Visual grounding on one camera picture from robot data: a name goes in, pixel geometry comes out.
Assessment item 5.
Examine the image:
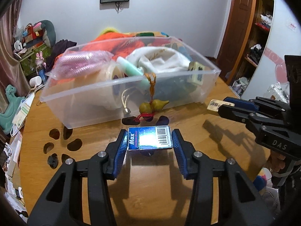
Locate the pink plastic wrapped packet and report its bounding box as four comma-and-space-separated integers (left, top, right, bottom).
45, 50, 113, 79

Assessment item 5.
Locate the small blue cardboard box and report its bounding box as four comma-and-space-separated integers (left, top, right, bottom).
127, 125, 173, 151

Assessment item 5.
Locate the group of dark oval pieces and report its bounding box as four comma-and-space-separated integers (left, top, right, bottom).
45, 115, 170, 170

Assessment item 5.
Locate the white and pink curved panel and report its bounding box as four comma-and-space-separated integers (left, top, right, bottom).
240, 0, 301, 104

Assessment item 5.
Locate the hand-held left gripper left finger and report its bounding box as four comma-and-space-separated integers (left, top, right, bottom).
27, 129, 128, 226

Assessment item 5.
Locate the white cloth pouch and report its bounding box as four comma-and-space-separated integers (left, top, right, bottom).
126, 47, 195, 76

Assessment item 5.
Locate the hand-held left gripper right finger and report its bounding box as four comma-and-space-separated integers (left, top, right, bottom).
171, 129, 273, 226

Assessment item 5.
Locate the rabbit figurine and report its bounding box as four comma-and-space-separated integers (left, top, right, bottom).
35, 52, 46, 66

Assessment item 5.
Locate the grey green plush toy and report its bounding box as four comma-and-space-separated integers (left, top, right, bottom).
35, 20, 57, 47

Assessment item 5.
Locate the teal dinosaur toy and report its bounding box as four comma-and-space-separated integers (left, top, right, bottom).
0, 85, 24, 129

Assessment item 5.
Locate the white mug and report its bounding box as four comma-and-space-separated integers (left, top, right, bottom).
29, 76, 43, 87

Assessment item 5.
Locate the wooden open shelf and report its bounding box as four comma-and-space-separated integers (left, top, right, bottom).
229, 0, 275, 99

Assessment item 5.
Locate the pile of loose papers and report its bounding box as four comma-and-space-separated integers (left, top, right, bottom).
0, 132, 29, 217

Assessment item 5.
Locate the tape roll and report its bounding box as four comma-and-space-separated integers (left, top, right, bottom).
103, 62, 125, 109

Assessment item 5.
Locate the orange cloth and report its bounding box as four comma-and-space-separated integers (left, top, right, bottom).
81, 33, 146, 57

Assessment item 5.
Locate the mint green tube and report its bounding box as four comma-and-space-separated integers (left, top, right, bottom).
117, 56, 151, 87

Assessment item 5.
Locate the brown wooden door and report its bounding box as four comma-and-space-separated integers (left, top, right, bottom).
216, 0, 257, 85

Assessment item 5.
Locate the beige box with dark dots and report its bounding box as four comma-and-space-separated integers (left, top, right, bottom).
188, 61, 204, 85

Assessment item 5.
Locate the stack of paper packets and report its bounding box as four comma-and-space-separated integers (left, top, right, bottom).
12, 92, 36, 137

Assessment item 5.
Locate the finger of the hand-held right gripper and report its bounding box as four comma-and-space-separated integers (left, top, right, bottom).
223, 96, 290, 112
217, 105, 291, 133

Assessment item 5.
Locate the olive gourd charm red string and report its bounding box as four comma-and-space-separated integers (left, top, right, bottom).
135, 73, 170, 123

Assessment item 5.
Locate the person's right hand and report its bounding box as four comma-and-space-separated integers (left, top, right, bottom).
266, 152, 286, 174

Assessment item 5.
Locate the white price tag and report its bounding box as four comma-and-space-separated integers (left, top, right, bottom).
208, 99, 235, 111

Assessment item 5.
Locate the colourful patchwork blanket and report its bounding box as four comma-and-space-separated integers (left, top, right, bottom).
103, 27, 186, 52

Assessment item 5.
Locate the clear plastic storage box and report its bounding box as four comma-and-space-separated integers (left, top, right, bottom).
39, 36, 221, 129

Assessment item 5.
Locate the striped pink curtain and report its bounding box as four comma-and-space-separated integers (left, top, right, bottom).
0, 12, 31, 113

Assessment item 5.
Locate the wooden desk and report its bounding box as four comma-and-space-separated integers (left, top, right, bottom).
20, 75, 273, 219

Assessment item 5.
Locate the dark purple cloth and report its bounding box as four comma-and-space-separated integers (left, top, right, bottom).
46, 40, 77, 72

